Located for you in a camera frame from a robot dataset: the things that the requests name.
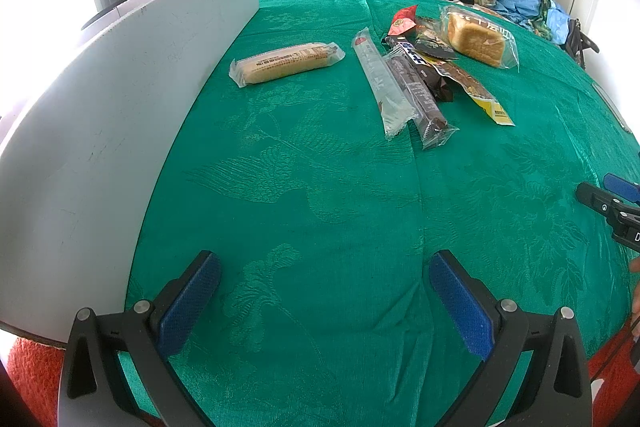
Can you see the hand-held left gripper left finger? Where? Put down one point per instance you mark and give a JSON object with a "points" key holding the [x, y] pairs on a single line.
{"points": [[192, 302]]}

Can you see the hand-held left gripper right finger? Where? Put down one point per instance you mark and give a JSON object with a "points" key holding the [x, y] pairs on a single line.
{"points": [[462, 302]]}

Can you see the long yellow bread roll packet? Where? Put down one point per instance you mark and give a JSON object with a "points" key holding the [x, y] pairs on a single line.
{"points": [[287, 63]]}

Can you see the dark handbag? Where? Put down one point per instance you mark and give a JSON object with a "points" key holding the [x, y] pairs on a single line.
{"points": [[577, 39]]}

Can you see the red rug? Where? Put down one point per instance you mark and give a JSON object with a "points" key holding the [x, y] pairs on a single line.
{"points": [[35, 372]]}

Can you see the grey flat board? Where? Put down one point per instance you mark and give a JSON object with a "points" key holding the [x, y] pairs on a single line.
{"points": [[110, 117]]}

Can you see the long clear plastic packet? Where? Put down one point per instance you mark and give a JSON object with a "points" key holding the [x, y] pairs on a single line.
{"points": [[382, 87]]}

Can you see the green patterned cloth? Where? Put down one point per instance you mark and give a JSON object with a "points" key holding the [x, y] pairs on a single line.
{"points": [[544, 14]]}

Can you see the brown and yellow snack packet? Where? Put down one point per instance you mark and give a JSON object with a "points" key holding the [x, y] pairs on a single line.
{"points": [[482, 96]]}

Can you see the red snack packet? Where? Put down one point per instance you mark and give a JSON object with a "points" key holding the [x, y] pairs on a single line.
{"points": [[402, 23]]}

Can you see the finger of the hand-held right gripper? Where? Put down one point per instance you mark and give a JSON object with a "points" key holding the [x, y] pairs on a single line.
{"points": [[622, 188], [597, 198]]}

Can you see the blue cloth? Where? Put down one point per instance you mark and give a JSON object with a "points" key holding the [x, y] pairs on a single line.
{"points": [[517, 8]]}

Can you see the blue and white snack packet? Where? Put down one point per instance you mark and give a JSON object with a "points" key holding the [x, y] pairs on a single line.
{"points": [[414, 54]]}

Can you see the dark green snack packet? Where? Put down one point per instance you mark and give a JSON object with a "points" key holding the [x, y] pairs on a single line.
{"points": [[434, 41]]}

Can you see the long chocolate bread packet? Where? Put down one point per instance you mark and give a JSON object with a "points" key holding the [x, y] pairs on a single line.
{"points": [[425, 107]]}

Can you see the green patterned tablecloth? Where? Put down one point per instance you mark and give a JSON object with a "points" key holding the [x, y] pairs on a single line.
{"points": [[310, 207]]}

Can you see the toast bread loaf packet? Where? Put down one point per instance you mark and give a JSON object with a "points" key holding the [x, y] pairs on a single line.
{"points": [[475, 38]]}

